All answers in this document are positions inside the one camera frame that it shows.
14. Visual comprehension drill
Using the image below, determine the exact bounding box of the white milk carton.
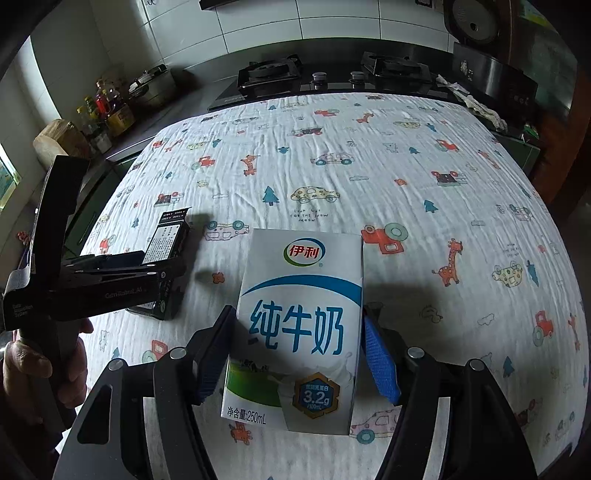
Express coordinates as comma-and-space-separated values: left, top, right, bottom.
221, 229, 363, 435

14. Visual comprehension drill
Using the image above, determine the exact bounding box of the black cigarette box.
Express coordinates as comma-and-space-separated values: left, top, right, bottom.
126, 206, 192, 321

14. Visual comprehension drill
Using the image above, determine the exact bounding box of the person's left hand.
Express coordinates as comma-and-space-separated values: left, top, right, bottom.
2, 335, 88, 424

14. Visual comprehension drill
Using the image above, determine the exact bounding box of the printed white tablecloth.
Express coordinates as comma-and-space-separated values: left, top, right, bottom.
83, 93, 590, 470

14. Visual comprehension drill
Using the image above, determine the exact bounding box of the round wooden chopping block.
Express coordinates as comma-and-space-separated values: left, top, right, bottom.
32, 119, 91, 170

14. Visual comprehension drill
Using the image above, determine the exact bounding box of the steel pressure cooker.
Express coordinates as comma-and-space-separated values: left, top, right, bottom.
128, 64, 176, 107

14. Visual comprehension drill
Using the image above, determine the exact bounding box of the gas stove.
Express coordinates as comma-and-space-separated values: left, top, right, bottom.
208, 52, 455, 112

